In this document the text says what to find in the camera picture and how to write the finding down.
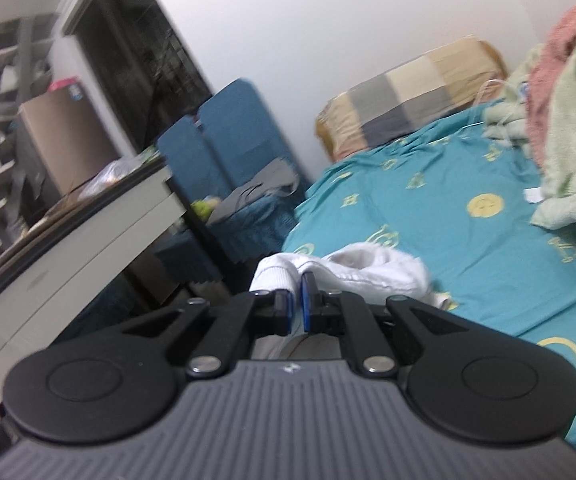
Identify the dark window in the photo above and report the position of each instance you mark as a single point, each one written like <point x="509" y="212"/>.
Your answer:
<point x="147" y="76"/>

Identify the green pink fleece blanket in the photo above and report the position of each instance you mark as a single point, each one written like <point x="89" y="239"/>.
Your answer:
<point x="537" y="111"/>

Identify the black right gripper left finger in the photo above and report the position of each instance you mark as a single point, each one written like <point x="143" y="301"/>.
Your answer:
<point x="109" y="385"/>

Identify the blue chair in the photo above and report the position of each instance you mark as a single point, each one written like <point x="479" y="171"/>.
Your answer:
<point x="226" y="144"/>

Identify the grey cloth on chair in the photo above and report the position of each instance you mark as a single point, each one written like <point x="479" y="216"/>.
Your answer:
<point x="277" y="178"/>

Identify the clear plastic bag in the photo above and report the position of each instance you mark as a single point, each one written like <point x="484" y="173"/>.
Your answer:
<point x="110" y="175"/>

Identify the white table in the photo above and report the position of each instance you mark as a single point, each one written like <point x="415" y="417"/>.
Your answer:
<point x="49" y="278"/>

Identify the teal patterned bed sheet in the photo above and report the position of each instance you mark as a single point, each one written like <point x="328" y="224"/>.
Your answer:
<point x="455" y="199"/>

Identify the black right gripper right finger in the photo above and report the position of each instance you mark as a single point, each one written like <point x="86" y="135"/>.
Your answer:
<point x="470" y="381"/>

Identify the plaid pillow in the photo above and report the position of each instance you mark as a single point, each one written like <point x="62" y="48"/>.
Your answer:
<point x="408" y="97"/>

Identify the gold refrigerator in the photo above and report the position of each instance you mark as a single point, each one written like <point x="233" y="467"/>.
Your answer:
<point x="68" y="135"/>

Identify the white wall shelf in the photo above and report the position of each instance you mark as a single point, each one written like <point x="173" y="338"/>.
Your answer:
<point x="26" y="190"/>

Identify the white garment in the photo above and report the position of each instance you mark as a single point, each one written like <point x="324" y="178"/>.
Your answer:
<point x="367" y="269"/>

